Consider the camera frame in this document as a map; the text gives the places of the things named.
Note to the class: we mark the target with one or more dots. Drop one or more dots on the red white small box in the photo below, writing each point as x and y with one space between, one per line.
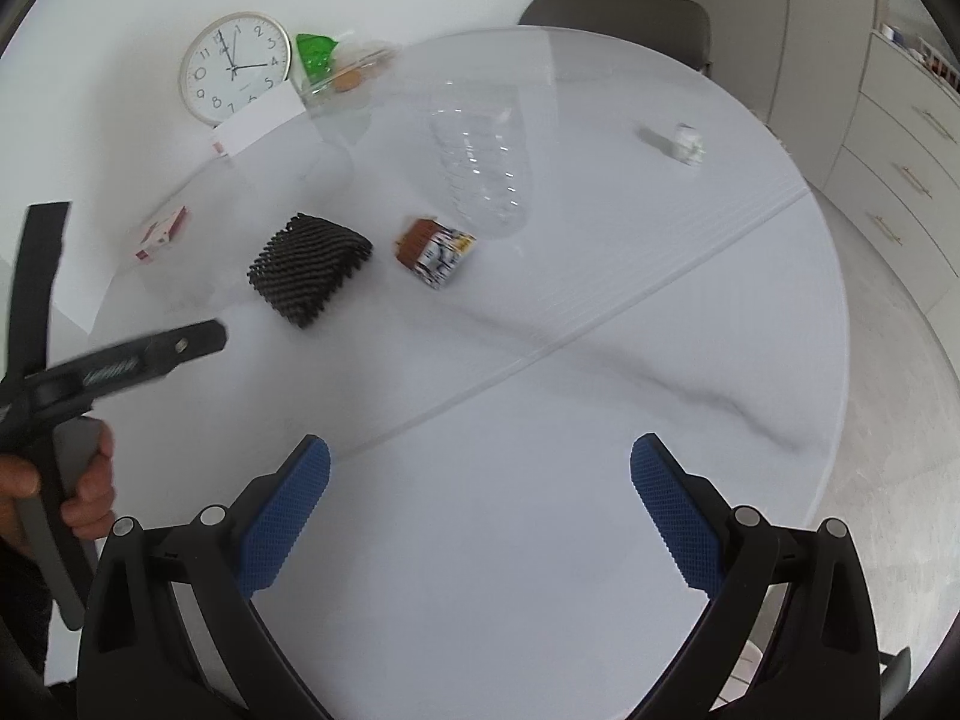
160 232

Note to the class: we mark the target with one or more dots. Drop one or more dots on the dark grey chair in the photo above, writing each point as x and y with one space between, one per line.
895 679

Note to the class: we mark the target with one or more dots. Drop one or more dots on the white round wall clock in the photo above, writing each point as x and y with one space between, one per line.
232 63

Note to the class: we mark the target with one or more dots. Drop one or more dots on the small brown white carton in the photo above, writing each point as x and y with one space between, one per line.
433 251

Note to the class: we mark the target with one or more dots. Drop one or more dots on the small white crumpled paper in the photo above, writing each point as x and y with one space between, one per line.
687 145

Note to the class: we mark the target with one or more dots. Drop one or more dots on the clear plastic bottle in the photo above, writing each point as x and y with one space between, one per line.
479 134

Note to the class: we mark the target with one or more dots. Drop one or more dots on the white drawer cabinet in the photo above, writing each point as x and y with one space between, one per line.
878 136

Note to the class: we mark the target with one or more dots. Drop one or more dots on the person's left hand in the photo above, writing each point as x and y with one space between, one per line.
88 514

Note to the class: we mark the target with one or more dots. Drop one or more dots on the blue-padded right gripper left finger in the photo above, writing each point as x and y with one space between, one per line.
270 513

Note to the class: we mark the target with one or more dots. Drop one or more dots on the grey chair behind table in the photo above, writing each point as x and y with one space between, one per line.
678 28

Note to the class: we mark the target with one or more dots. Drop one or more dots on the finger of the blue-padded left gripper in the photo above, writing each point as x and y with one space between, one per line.
110 370
35 267

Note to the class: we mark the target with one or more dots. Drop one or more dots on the white paper sheet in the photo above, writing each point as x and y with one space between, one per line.
277 107

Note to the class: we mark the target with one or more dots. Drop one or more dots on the black ribbed sponge block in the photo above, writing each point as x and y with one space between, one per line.
305 264

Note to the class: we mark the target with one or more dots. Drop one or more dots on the green-topped clear plastic bag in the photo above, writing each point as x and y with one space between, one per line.
331 67

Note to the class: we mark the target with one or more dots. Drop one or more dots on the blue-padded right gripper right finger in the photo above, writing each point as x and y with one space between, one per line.
669 494

